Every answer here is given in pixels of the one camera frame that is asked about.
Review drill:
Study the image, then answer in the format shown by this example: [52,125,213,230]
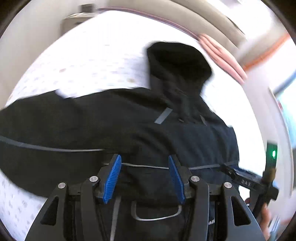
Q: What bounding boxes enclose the black hooded jacket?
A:
[0,41,240,241]

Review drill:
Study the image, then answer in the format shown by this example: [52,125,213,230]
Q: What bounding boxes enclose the person's right hand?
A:
[259,203,271,240]

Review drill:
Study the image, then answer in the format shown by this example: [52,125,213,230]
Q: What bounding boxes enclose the folded pink blanket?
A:
[198,34,247,85]

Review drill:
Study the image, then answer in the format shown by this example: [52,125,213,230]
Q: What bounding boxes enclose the bed with floral white sheet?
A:
[0,10,292,241]

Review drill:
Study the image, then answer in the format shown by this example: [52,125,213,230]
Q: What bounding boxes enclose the beige and orange curtain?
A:
[242,33,290,71]

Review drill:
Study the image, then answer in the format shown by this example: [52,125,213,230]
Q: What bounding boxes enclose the beige nightstand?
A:
[61,13,97,36]

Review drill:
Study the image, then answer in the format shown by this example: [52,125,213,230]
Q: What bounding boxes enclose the beige padded headboard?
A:
[107,0,246,47]

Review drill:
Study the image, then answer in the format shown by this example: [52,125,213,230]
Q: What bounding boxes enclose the brown bag on nightstand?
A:
[79,4,95,13]

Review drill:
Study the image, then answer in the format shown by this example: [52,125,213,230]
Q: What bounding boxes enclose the window with dark frame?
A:
[268,69,296,153]

